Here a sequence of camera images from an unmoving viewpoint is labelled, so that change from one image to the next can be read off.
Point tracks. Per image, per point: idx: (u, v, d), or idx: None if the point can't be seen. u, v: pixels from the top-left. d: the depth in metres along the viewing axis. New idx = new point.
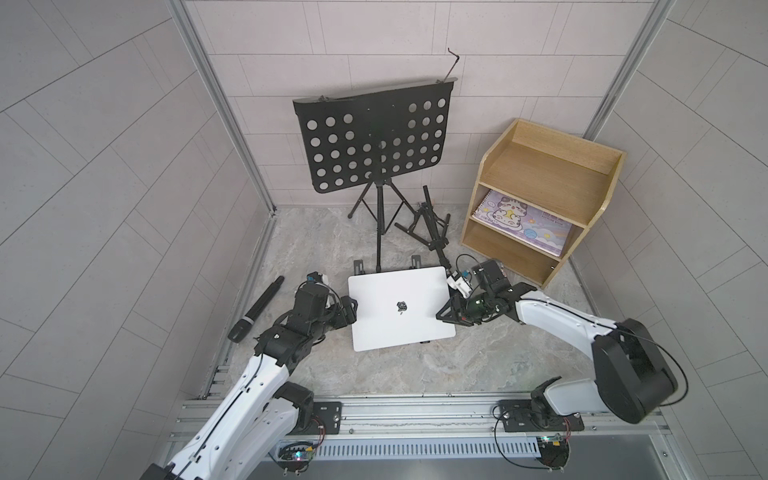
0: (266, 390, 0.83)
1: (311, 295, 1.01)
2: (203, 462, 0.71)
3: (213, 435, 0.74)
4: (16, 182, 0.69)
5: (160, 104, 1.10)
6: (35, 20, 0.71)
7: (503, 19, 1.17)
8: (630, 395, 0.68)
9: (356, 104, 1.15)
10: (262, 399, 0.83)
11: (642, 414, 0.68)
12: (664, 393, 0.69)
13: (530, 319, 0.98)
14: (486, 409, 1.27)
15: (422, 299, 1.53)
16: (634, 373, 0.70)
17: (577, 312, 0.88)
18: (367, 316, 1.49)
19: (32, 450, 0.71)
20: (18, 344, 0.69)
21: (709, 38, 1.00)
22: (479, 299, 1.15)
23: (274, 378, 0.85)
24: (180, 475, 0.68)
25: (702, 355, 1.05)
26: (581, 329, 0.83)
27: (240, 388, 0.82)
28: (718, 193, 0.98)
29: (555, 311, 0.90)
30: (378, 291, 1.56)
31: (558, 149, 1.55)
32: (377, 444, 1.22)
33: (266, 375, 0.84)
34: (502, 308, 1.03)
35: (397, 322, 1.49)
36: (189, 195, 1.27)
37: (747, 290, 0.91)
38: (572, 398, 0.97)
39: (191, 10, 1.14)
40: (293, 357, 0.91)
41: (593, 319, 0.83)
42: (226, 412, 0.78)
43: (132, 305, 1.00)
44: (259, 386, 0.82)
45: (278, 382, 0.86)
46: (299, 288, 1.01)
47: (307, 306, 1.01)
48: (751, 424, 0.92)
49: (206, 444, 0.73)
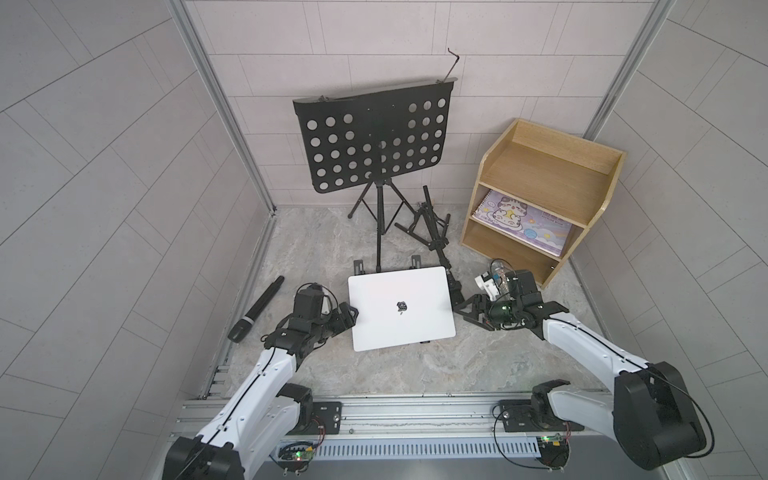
0: (280, 374, 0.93)
1: (309, 296, 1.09)
2: (230, 430, 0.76)
3: (237, 408, 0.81)
4: (16, 182, 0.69)
5: (160, 104, 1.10)
6: (35, 20, 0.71)
7: (503, 19, 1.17)
8: (648, 437, 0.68)
9: (356, 104, 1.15)
10: (276, 383, 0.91)
11: (658, 459, 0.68)
12: (687, 445, 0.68)
13: (556, 341, 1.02)
14: (486, 409, 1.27)
15: (422, 299, 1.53)
16: (657, 417, 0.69)
17: (607, 344, 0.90)
18: (365, 317, 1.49)
19: (32, 449, 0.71)
20: (18, 344, 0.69)
21: (709, 38, 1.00)
22: (505, 305, 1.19)
23: (286, 366, 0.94)
24: (210, 443, 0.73)
25: (702, 355, 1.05)
26: (607, 360, 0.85)
27: (257, 372, 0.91)
28: (718, 193, 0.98)
29: (584, 338, 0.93)
30: (377, 292, 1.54)
31: (558, 149, 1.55)
32: (377, 444, 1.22)
33: (279, 361, 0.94)
34: (529, 322, 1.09)
35: (397, 322, 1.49)
36: (189, 195, 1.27)
37: (748, 290, 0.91)
38: (577, 409, 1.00)
39: (191, 10, 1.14)
40: (299, 353, 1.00)
41: (622, 354, 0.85)
42: (247, 392, 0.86)
43: (132, 305, 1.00)
44: (274, 371, 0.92)
45: (287, 371, 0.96)
46: (297, 292, 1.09)
47: (307, 306, 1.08)
48: (751, 424, 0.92)
49: (231, 417, 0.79)
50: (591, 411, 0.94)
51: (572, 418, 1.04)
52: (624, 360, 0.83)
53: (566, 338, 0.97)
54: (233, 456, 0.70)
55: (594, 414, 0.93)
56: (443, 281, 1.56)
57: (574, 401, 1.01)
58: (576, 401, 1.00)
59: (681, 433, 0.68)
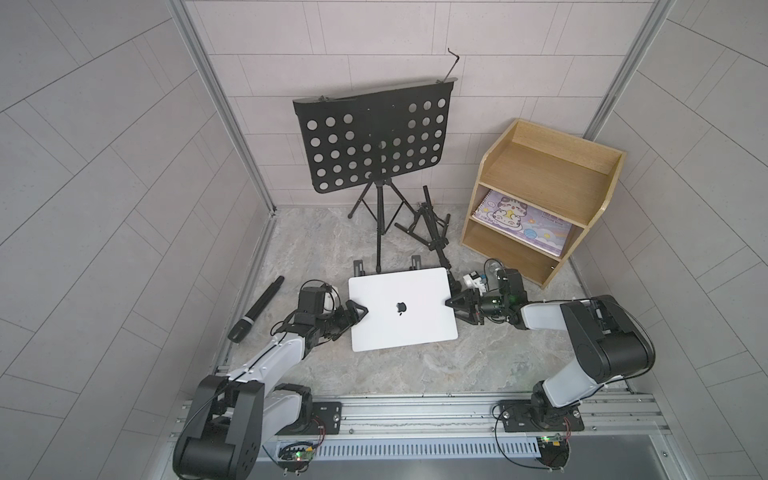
0: (291, 351, 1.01)
1: (312, 292, 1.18)
2: (254, 374, 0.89)
3: (259, 361, 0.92)
4: (15, 182, 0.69)
5: (160, 104, 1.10)
6: (35, 20, 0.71)
7: (503, 19, 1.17)
8: (597, 352, 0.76)
9: (357, 104, 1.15)
10: (290, 352, 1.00)
11: (608, 368, 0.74)
12: (634, 355, 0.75)
13: (532, 324, 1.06)
14: (486, 409, 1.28)
15: (422, 300, 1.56)
16: (601, 333, 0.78)
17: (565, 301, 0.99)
18: (368, 317, 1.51)
19: (32, 450, 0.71)
20: (19, 345, 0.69)
21: (709, 39, 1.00)
22: (495, 300, 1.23)
23: (295, 342, 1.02)
24: (235, 378, 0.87)
25: (703, 355, 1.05)
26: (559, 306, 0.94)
27: (274, 343, 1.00)
28: (718, 193, 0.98)
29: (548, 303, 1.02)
30: (377, 292, 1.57)
31: (558, 149, 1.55)
32: (377, 444, 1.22)
33: (291, 339, 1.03)
34: (512, 319, 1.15)
35: (397, 324, 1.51)
36: (189, 195, 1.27)
37: (748, 290, 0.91)
38: (564, 381, 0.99)
39: (191, 10, 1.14)
40: (307, 344, 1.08)
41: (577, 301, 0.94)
42: (267, 353, 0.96)
43: (132, 305, 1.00)
44: (288, 345, 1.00)
45: (296, 346, 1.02)
46: (301, 288, 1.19)
47: (309, 299, 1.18)
48: (753, 424, 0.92)
49: (254, 366, 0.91)
50: (576, 377, 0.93)
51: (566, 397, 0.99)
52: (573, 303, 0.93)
53: (534, 313, 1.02)
54: (257, 389, 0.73)
55: (578, 379, 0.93)
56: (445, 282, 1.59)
57: (562, 381, 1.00)
58: (562, 373, 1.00)
59: (626, 345, 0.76)
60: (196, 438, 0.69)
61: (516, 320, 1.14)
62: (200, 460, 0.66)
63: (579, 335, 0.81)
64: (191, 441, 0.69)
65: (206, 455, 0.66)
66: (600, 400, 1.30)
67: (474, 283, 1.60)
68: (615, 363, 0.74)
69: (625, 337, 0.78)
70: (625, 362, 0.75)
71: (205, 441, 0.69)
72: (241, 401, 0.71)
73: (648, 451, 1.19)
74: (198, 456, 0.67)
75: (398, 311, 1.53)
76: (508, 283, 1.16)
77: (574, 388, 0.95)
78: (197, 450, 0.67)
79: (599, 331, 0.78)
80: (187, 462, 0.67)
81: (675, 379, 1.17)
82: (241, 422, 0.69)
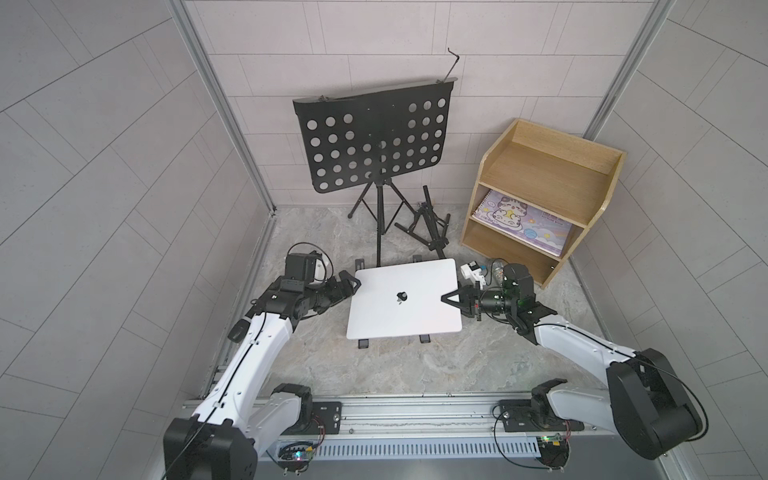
0: (270, 349, 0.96)
1: (299, 259, 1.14)
2: (227, 405, 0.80)
3: (233, 383, 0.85)
4: (16, 182, 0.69)
5: (160, 104, 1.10)
6: (35, 20, 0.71)
7: (504, 19, 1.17)
8: (651, 433, 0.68)
9: (356, 104, 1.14)
10: (271, 349, 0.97)
11: (660, 449, 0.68)
12: (686, 430, 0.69)
13: (546, 344, 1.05)
14: (486, 409, 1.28)
15: (426, 289, 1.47)
16: (652, 406, 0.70)
17: (596, 339, 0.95)
18: (373, 302, 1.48)
19: (33, 450, 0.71)
20: (18, 345, 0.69)
21: (709, 39, 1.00)
22: (497, 296, 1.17)
23: (280, 331, 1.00)
24: (207, 421, 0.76)
25: (702, 355, 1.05)
26: (597, 354, 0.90)
27: (249, 343, 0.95)
28: (718, 194, 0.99)
29: (574, 336, 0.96)
30: (384, 280, 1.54)
31: (558, 149, 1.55)
32: (377, 444, 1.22)
33: (273, 328, 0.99)
34: (520, 328, 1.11)
35: (396, 311, 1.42)
36: (189, 195, 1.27)
37: (747, 290, 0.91)
38: (577, 407, 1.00)
39: (191, 10, 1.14)
40: (295, 313, 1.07)
41: (611, 346, 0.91)
42: (242, 363, 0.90)
43: (132, 305, 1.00)
44: (266, 342, 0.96)
45: (283, 335, 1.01)
46: (289, 255, 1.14)
47: (298, 266, 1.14)
48: (752, 424, 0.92)
49: (228, 392, 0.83)
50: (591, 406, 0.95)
51: (573, 416, 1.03)
52: (613, 353, 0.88)
53: (551, 334, 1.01)
54: (233, 433, 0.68)
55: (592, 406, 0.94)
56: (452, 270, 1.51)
57: (573, 399, 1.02)
58: (579, 399, 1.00)
59: (678, 418, 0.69)
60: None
61: (526, 331, 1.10)
62: None
63: (627, 407, 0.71)
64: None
65: None
66: None
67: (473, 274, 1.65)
68: (667, 442, 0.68)
69: (674, 404, 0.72)
70: (675, 438, 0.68)
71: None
72: (216, 446, 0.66)
73: None
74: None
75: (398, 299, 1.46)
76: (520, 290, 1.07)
77: (586, 414, 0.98)
78: None
79: (650, 407, 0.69)
80: None
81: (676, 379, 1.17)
82: (220, 468, 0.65)
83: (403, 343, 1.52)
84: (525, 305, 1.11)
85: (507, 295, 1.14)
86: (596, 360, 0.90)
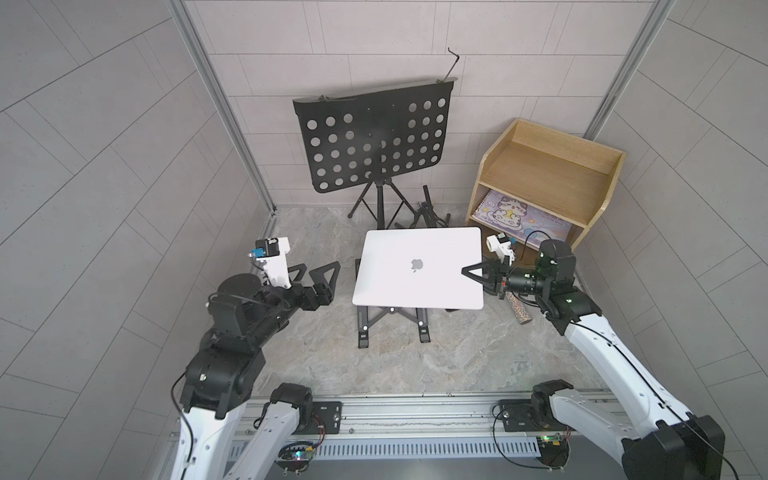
0: (215, 453, 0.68)
1: (228, 310, 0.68)
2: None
3: None
4: (16, 182, 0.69)
5: (160, 104, 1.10)
6: (35, 19, 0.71)
7: (504, 19, 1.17)
8: None
9: (356, 104, 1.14)
10: (218, 452, 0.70)
11: None
12: None
13: (578, 347, 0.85)
14: (486, 409, 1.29)
15: (447, 257, 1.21)
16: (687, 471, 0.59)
17: (648, 381, 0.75)
18: (386, 267, 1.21)
19: (33, 450, 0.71)
20: (19, 344, 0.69)
21: (709, 39, 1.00)
22: (528, 275, 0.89)
23: (220, 432, 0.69)
24: None
25: (702, 355, 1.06)
26: (644, 400, 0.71)
27: (184, 459, 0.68)
28: (718, 193, 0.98)
29: (617, 362, 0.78)
30: (400, 244, 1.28)
31: (558, 149, 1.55)
32: (377, 444, 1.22)
33: (211, 434, 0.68)
34: (550, 313, 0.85)
35: (409, 281, 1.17)
36: (189, 195, 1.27)
37: (748, 290, 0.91)
38: (581, 425, 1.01)
39: (191, 9, 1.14)
40: (239, 389, 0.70)
41: (664, 399, 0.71)
42: None
43: (132, 305, 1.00)
44: (206, 450, 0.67)
45: (228, 426, 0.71)
46: (211, 304, 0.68)
47: (235, 321, 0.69)
48: (751, 423, 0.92)
49: None
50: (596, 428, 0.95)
51: (571, 424, 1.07)
52: (665, 408, 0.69)
53: (589, 345, 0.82)
54: None
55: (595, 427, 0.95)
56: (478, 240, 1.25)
57: (578, 415, 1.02)
58: (579, 413, 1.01)
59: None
60: None
61: (558, 316, 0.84)
62: None
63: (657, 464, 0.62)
64: None
65: None
66: (600, 400, 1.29)
67: (502, 249, 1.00)
68: None
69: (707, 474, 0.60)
70: None
71: None
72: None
73: None
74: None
75: (413, 268, 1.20)
76: (558, 269, 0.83)
77: (587, 432, 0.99)
78: None
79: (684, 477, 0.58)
80: None
81: (676, 379, 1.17)
82: None
83: (404, 343, 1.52)
84: (560, 288, 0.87)
85: (540, 274, 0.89)
86: (637, 405, 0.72)
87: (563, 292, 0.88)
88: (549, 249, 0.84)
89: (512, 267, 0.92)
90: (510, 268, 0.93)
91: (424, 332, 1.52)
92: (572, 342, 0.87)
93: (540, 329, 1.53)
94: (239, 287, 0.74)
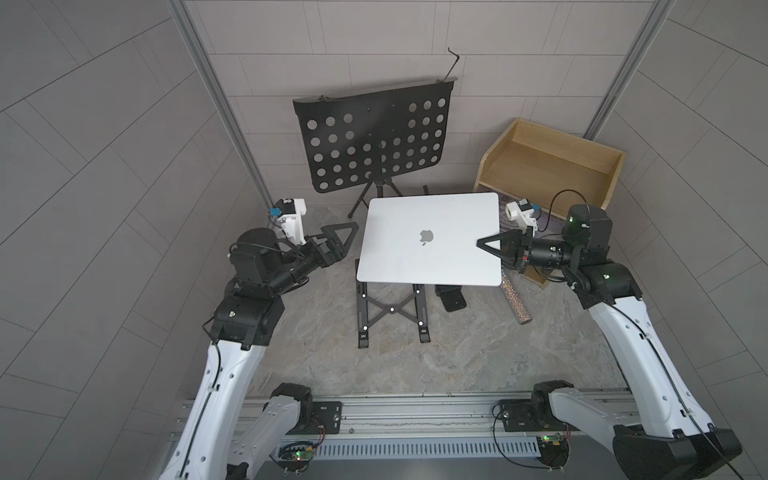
0: (239, 380, 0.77)
1: (248, 258, 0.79)
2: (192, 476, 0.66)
3: (197, 444, 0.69)
4: (17, 182, 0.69)
5: (160, 104, 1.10)
6: (35, 19, 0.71)
7: (503, 19, 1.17)
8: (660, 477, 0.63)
9: (356, 104, 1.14)
10: (238, 387, 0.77)
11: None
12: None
13: (603, 328, 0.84)
14: (486, 409, 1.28)
15: (456, 228, 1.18)
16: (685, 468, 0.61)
17: (675, 384, 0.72)
18: (394, 239, 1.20)
19: (33, 449, 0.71)
20: (19, 343, 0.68)
21: (709, 38, 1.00)
22: (554, 248, 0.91)
23: (245, 363, 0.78)
24: None
25: (703, 355, 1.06)
26: (665, 404, 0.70)
27: (209, 386, 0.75)
28: (718, 193, 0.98)
29: (644, 355, 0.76)
30: (407, 215, 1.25)
31: (558, 149, 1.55)
32: (376, 444, 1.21)
33: (236, 364, 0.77)
34: (581, 285, 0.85)
35: (419, 256, 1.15)
36: (189, 195, 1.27)
37: (747, 290, 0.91)
38: (579, 417, 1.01)
39: (191, 9, 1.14)
40: (262, 328, 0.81)
41: (686, 406, 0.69)
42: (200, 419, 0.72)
43: (132, 305, 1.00)
44: (231, 380, 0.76)
45: (251, 363, 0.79)
46: (231, 254, 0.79)
47: (254, 269, 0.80)
48: (750, 423, 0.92)
49: (191, 458, 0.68)
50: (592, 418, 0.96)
51: (571, 421, 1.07)
52: (685, 417, 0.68)
53: (615, 330, 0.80)
54: None
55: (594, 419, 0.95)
56: (495, 212, 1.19)
57: (577, 409, 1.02)
58: (580, 408, 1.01)
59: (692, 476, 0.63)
60: None
61: (590, 287, 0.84)
62: None
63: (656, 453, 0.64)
64: None
65: None
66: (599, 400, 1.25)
67: (523, 217, 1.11)
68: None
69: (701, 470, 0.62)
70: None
71: None
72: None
73: None
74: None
75: (422, 241, 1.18)
76: (589, 236, 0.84)
77: (584, 423, 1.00)
78: None
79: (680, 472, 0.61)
80: None
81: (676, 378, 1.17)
82: None
83: (404, 343, 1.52)
84: (591, 259, 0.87)
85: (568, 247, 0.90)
86: (656, 406, 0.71)
87: (597, 266, 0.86)
88: (580, 214, 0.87)
89: (536, 240, 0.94)
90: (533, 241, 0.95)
91: (424, 332, 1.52)
92: (596, 321, 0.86)
93: (540, 329, 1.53)
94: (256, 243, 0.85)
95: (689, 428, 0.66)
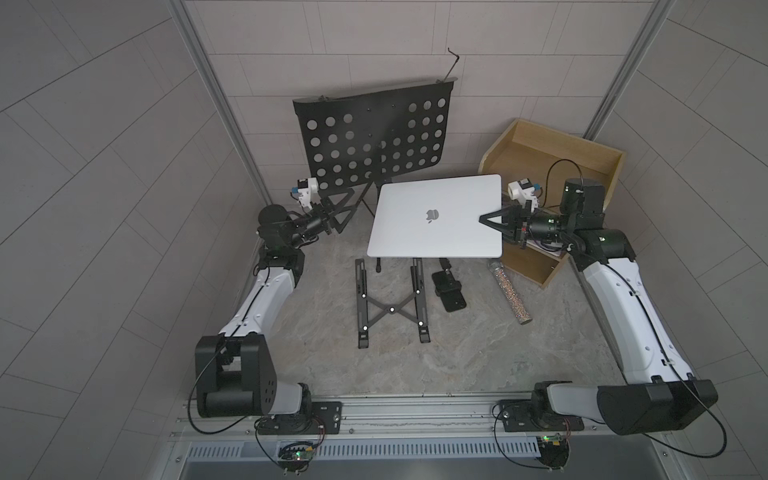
0: (281, 286, 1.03)
1: (274, 230, 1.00)
2: (250, 325, 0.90)
3: (251, 310, 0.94)
4: (16, 182, 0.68)
5: (160, 104, 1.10)
6: (35, 20, 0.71)
7: (503, 19, 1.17)
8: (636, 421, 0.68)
9: (356, 104, 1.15)
10: (279, 292, 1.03)
11: (631, 428, 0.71)
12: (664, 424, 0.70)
13: (592, 285, 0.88)
14: (486, 409, 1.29)
15: (459, 206, 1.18)
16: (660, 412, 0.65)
17: (658, 334, 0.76)
18: (400, 217, 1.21)
19: (32, 450, 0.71)
20: (19, 344, 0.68)
21: (709, 38, 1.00)
22: (551, 221, 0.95)
23: (285, 280, 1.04)
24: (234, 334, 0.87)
25: (702, 355, 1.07)
26: (648, 354, 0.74)
27: (261, 283, 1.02)
28: (718, 193, 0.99)
29: (632, 309, 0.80)
30: (412, 196, 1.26)
31: (558, 149, 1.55)
32: (376, 444, 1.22)
33: (280, 272, 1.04)
34: (577, 249, 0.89)
35: (423, 230, 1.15)
36: (189, 195, 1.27)
37: (746, 289, 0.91)
38: (574, 399, 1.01)
39: (190, 9, 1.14)
40: (295, 271, 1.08)
41: (667, 355, 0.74)
42: (256, 298, 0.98)
43: (132, 305, 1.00)
44: (276, 281, 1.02)
45: (287, 287, 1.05)
46: (260, 229, 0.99)
47: (278, 238, 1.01)
48: (748, 422, 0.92)
49: (248, 316, 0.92)
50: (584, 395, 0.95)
51: (573, 412, 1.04)
52: (666, 365, 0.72)
53: (605, 286, 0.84)
54: (260, 340, 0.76)
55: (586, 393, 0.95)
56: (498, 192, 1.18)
57: (571, 391, 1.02)
58: (572, 390, 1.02)
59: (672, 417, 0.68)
60: (212, 391, 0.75)
61: (585, 251, 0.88)
62: (221, 403, 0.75)
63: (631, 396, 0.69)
64: (209, 392, 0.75)
65: (229, 398, 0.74)
66: None
67: (524, 195, 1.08)
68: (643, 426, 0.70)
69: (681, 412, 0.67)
70: (654, 425, 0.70)
71: (219, 392, 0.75)
72: (244, 353, 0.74)
73: (648, 451, 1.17)
74: (221, 403, 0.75)
75: (428, 218, 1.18)
76: (584, 201, 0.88)
77: (579, 401, 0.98)
78: (218, 398, 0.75)
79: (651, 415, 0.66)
80: (212, 405, 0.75)
81: None
82: (253, 372, 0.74)
83: (404, 343, 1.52)
84: (587, 225, 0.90)
85: (565, 216, 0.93)
86: (639, 356, 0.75)
87: (594, 230, 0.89)
88: (574, 183, 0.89)
89: (535, 214, 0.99)
90: (531, 215, 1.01)
91: (424, 332, 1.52)
92: (588, 279, 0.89)
93: (540, 330, 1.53)
94: (271, 217, 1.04)
95: (669, 374, 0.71)
